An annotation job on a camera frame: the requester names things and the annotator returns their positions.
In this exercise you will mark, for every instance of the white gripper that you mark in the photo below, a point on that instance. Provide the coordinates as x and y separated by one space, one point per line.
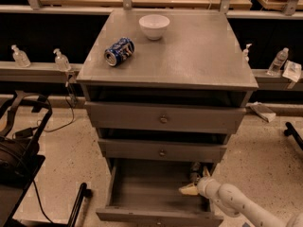
203 185

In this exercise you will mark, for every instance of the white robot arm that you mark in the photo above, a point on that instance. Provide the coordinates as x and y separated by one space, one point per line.
233 202

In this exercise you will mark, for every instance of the grey open bottom drawer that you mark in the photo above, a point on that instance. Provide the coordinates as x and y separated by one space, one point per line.
147 192

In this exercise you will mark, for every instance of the grey middle drawer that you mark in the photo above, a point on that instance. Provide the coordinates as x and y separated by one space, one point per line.
161 150

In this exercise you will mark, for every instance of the grey wooden drawer cabinet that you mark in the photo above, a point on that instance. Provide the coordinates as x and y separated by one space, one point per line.
198 62

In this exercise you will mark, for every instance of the grey top drawer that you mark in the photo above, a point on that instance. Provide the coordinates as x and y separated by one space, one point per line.
161 117

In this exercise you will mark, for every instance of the black tube leg bottom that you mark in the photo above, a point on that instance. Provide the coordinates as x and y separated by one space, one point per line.
83 193

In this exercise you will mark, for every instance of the blue pepsi can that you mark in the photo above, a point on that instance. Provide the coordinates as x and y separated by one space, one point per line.
119 51

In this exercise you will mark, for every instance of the grey block on floor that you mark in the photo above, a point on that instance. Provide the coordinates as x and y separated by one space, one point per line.
263 111

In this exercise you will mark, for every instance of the black caster leg right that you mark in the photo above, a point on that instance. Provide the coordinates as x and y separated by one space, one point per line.
291 131

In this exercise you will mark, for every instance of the clear plastic water bottle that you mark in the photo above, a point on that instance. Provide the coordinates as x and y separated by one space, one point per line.
278 61

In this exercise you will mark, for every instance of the small pump bottle right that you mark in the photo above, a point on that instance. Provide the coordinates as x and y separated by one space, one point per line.
246 52

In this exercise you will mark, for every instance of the white plastic packet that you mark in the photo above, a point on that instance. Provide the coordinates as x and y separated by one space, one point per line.
292 71

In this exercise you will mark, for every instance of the white ceramic bowl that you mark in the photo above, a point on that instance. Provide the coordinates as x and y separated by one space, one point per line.
154 25

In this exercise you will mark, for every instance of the clear pump bottle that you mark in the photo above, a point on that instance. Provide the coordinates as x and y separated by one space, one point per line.
61 60
20 56

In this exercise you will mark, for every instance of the clear pump bottle far left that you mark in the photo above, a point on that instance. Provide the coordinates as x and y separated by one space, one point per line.
20 56

